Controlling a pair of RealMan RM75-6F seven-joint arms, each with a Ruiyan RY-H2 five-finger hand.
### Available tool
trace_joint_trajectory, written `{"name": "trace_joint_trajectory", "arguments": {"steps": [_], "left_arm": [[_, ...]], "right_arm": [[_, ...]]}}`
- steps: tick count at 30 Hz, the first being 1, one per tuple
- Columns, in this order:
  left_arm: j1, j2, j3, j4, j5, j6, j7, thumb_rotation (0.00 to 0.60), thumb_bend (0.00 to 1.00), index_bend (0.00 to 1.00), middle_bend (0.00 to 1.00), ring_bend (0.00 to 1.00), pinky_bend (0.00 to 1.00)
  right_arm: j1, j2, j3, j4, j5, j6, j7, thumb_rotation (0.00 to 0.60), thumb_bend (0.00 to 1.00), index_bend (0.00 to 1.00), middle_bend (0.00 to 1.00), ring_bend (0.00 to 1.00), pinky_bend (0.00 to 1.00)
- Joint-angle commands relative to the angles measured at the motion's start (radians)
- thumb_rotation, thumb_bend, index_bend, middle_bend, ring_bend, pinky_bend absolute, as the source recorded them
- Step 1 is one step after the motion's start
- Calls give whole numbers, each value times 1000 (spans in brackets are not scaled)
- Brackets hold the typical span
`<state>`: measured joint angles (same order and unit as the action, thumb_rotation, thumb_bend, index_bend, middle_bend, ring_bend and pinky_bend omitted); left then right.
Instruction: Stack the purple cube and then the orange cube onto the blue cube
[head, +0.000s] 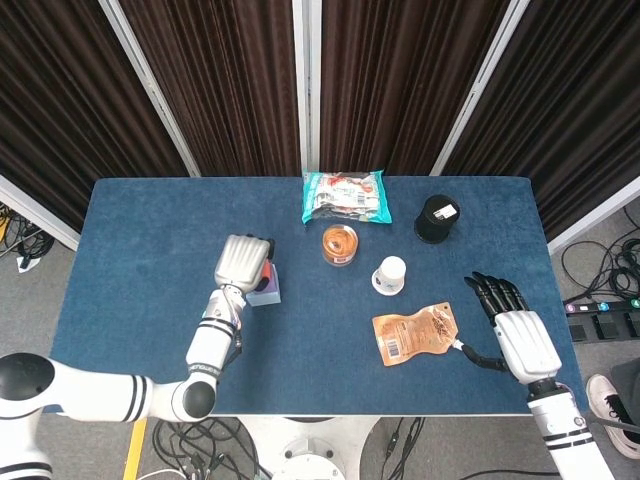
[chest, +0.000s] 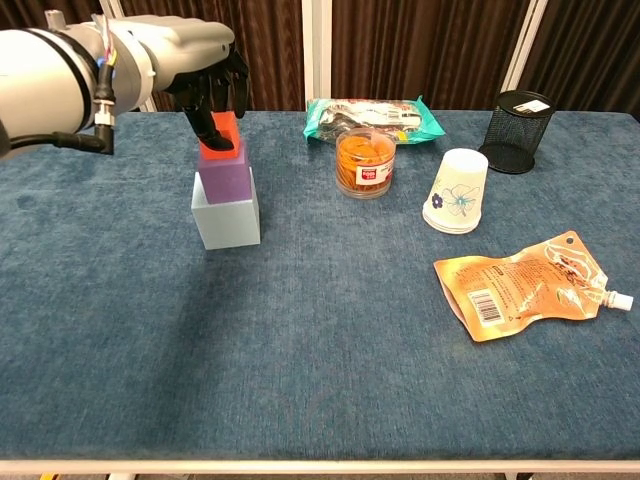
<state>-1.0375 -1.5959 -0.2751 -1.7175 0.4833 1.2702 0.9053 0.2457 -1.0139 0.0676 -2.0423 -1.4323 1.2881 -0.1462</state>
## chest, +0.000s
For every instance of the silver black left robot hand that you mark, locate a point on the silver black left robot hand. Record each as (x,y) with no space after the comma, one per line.
(195,50)

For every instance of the small orange yellow cube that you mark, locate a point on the small orange yellow cube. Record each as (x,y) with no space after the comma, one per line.
(230,125)

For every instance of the purple foam cube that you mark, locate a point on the purple foam cube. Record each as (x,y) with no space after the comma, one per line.
(225,182)

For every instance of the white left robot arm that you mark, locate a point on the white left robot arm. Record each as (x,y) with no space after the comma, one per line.
(45,80)

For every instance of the white paper cups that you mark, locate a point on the white paper cups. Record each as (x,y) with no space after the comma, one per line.
(457,190)

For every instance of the light blue foam block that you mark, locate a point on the light blue foam block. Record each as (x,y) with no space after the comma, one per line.
(227,225)

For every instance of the teal snack pack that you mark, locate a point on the teal snack pack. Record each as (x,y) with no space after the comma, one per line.
(370,116)

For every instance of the clear jar of rubber bands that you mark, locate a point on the clear jar of rubber bands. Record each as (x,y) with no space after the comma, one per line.
(365,170)

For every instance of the black mesh pen holder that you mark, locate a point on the black mesh pen holder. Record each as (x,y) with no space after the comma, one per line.
(515,135)

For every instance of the white card in pen holder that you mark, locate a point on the white card in pen holder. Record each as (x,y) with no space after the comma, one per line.
(531,106)

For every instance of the blue tablecloth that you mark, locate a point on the blue tablecloth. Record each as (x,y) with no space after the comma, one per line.
(350,390)

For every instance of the orange spout pouch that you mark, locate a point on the orange spout pouch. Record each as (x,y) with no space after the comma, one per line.
(520,290)

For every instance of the white table frame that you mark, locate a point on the white table frame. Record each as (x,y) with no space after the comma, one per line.
(320,467)

